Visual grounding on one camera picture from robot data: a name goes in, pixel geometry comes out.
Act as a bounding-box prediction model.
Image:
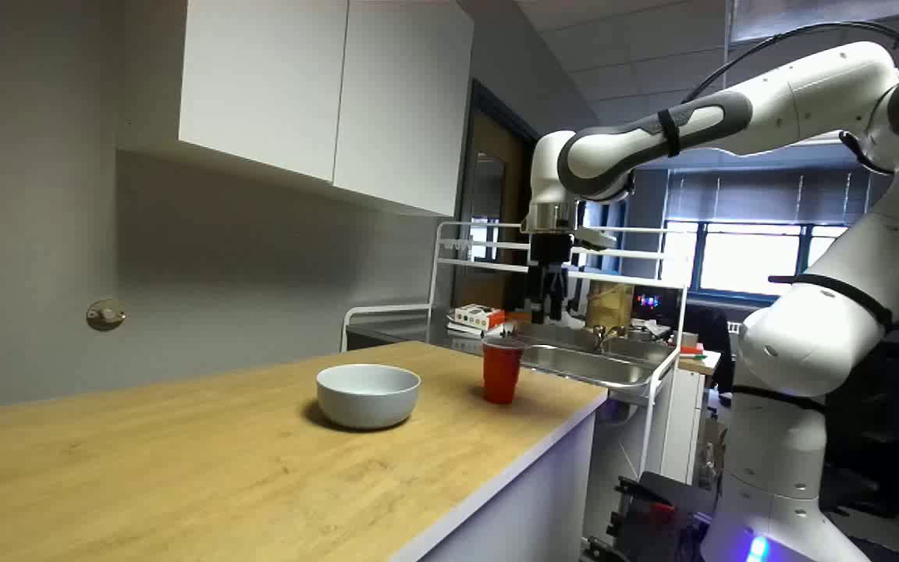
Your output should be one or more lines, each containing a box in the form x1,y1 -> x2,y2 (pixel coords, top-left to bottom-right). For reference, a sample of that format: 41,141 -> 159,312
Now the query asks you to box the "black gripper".
524,229 -> 578,326

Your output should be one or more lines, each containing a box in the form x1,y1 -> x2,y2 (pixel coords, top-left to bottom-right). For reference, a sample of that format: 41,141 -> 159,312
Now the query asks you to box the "red plastic cup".
481,333 -> 528,409

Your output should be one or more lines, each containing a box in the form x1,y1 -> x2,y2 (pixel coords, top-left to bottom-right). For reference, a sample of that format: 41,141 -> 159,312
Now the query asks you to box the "grey ceramic bowl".
313,359 -> 423,434

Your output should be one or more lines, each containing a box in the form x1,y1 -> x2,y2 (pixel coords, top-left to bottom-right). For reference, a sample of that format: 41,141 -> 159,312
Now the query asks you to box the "brown paper package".
583,282 -> 640,337

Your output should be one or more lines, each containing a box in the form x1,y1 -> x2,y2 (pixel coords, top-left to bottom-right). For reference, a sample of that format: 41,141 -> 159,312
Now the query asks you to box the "stainless steel sink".
500,333 -> 678,397

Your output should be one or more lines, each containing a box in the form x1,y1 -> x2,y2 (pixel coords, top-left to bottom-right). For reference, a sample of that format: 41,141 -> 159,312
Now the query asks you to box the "red and white box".
443,298 -> 511,340

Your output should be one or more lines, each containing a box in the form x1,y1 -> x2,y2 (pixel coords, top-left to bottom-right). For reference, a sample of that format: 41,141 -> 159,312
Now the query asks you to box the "black box with red parts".
605,468 -> 721,562

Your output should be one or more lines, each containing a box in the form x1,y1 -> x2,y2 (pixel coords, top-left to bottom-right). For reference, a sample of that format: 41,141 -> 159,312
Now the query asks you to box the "black office chair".
822,340 -> 899,520

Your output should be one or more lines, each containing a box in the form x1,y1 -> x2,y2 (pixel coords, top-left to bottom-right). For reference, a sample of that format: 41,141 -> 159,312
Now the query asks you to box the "white wire rack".
340,216 -> 692,483

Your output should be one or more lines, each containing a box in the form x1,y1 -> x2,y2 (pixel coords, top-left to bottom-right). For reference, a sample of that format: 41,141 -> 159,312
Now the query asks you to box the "white wall cabinet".
175,0 -> 477,221

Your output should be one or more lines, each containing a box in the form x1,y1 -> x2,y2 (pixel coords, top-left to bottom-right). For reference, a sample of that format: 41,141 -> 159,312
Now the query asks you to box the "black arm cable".
678,20 -> 899,106

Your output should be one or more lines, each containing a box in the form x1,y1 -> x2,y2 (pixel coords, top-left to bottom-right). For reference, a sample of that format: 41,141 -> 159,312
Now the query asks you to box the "round metal wall knob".
83,297 -> 132,333

